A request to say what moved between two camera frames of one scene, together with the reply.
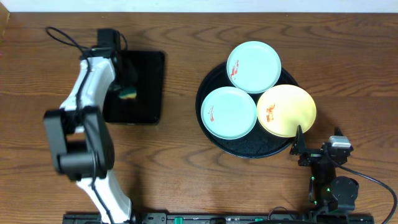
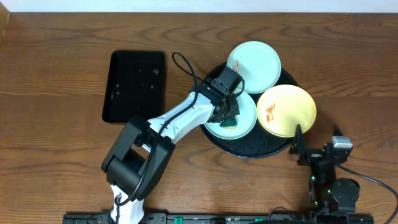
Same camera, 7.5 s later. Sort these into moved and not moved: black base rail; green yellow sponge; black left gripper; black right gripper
Moved: black left gripper; green yellow sponge
Not moved: black right gripper; black base rail
